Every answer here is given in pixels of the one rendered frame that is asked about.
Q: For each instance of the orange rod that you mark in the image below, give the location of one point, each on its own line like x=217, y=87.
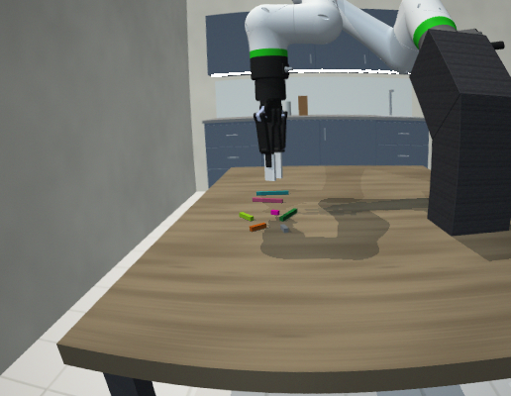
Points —
x=257, y=227

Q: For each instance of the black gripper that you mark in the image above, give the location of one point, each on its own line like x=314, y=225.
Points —
x=269, y=138

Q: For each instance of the lime green rod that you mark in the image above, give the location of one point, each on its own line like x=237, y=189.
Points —
x=246, y=216

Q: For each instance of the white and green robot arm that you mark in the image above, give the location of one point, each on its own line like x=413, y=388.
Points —
x=271, y=28

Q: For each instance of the dark green rod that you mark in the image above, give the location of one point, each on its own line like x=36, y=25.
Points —
x=288, y=214

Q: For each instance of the pink rod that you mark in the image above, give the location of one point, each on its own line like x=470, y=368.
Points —
x=271, y=200

